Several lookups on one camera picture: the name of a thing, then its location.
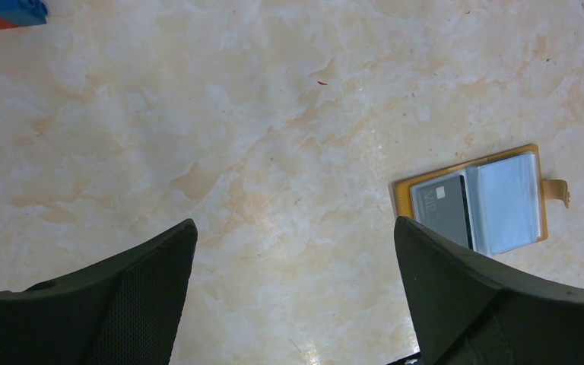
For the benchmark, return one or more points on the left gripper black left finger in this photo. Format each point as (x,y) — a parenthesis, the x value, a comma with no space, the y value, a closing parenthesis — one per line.
(123,310)

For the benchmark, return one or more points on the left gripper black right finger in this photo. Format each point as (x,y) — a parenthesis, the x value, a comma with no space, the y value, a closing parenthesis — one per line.
(467,308)

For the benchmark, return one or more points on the yellow leather card holder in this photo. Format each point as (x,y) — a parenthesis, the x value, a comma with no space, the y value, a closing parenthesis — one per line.
(506,196)

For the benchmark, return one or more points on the red blue toy bricks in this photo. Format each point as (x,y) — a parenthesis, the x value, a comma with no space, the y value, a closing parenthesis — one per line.
(22,13)

